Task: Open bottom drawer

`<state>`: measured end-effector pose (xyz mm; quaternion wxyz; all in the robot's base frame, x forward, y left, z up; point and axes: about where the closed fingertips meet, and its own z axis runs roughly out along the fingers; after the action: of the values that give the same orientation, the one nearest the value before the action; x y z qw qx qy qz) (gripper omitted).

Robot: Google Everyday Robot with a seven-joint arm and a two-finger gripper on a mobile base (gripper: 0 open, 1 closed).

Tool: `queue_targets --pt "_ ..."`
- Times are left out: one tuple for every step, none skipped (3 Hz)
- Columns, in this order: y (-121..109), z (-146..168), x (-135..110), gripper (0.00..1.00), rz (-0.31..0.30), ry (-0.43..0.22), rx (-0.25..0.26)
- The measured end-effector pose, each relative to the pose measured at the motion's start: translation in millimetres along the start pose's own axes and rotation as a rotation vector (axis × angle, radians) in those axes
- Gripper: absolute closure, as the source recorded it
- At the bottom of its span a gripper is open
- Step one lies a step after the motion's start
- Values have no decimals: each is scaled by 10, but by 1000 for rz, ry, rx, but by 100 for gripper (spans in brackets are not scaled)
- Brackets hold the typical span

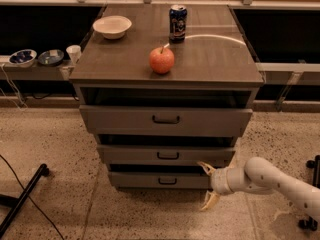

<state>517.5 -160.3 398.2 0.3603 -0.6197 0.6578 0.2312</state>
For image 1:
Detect blue patterned bowl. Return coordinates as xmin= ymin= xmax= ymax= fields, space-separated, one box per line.
xmin=9 ymin=49 xmax=37 ymax=68

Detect low grey shelf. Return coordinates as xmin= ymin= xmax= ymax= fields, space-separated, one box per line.
xmin=0 ymin=56 xmax=74 ymax=81

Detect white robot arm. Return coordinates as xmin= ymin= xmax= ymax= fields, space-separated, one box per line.
xmin=198 ymin=157 xmax=320 ymax=222

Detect black floor cable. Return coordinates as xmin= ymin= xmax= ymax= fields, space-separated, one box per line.
xmin=0 ymin=154 xmax=66 ymax=240

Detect black stand leg right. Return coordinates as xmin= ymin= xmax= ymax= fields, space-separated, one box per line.
xmin=298 ymin=155 xmax=320 ymax=231

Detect blue soda can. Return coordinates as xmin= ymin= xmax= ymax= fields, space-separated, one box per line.
xmin=169 ymin=5 xmax=187 ymax=42

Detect grey drawer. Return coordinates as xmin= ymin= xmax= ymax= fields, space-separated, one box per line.
xmin=80 ymin=105 xmax=252 ymax=137
xmin=108 ymin=172 xmax=211 ymax=190
xmin=97 ymin=145 xmax=235 ymax=167

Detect black stand leg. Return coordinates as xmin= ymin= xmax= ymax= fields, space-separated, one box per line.
xmin=298 ymin=155 xmax=320 ymax=231
xmin=0 ymin=164 xmax=49 ymax=238

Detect white bowl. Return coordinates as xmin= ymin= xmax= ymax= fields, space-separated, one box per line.
xmin=93 ymin=16 xmax=132 ymax=40

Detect dark blue bowl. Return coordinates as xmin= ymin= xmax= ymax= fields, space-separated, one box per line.
xmin=38 ymin=49 xmax=64 ymax=66

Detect grey drawer cabinet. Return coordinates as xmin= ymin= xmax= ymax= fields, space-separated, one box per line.
xmin=71 ymin=4 xmax=263 ymax=175

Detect white cables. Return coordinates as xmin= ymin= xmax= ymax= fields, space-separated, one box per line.
xmin=0 ymin=63 xmax=28 ymax=110

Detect white paper cup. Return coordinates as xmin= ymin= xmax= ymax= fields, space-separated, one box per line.
xmin=66 ymin=45 xmax=82 ymax=64

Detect grey bottom drawer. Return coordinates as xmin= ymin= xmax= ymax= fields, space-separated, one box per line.
xmin=108 ymin=172 xmax=211 ymax=190

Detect grey middle drawer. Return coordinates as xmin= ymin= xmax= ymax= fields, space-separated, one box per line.
xmin=97 ymin=145 xmax=235 ymax=167

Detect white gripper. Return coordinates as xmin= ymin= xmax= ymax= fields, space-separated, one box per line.
xmin=197 ymin=161 xmax=249 ymax=211

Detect grey top drawer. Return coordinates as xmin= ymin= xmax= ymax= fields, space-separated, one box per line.
xmin=80 ymin=105 xmax=252 ymax=137

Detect black stand leg left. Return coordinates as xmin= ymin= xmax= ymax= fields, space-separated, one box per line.
xmin=0 ymin=164 xmax=49 ymax=238

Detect red apple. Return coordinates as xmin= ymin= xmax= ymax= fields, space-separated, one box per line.
xmin=149 ymin=46 xmax=175 ymax=74

